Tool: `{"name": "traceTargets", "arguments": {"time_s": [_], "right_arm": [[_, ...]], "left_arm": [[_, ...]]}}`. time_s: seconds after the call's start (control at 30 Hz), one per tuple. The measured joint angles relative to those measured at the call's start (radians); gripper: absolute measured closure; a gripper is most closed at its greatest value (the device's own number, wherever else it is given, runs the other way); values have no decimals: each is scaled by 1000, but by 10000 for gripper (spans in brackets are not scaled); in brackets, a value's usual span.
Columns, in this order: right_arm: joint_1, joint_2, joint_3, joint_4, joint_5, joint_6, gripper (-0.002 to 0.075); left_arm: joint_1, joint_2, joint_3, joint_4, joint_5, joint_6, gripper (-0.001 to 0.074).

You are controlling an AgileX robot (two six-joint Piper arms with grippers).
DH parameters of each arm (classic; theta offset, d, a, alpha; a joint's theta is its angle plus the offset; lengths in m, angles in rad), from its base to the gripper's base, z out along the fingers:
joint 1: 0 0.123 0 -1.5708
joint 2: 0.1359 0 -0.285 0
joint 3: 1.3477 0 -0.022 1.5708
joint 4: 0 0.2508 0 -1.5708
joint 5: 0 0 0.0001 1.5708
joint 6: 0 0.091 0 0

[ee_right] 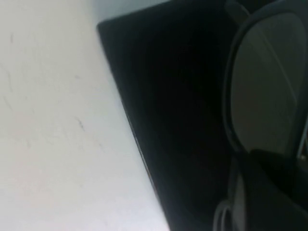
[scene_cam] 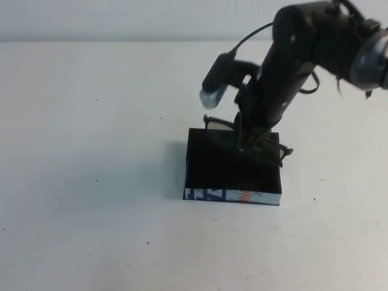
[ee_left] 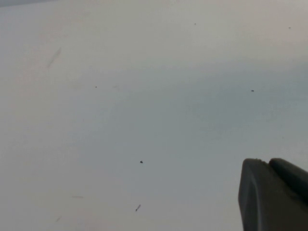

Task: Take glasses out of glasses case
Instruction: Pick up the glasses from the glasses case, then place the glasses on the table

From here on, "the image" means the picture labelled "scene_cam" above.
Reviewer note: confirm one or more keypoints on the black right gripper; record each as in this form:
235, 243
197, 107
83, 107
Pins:
277, 91

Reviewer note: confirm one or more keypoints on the black framed glasses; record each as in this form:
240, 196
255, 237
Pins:
219, 125

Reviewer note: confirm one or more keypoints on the black printed glasses case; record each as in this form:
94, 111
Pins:
212, 169

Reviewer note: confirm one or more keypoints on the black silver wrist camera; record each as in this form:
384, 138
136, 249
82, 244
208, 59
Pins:
213, 82

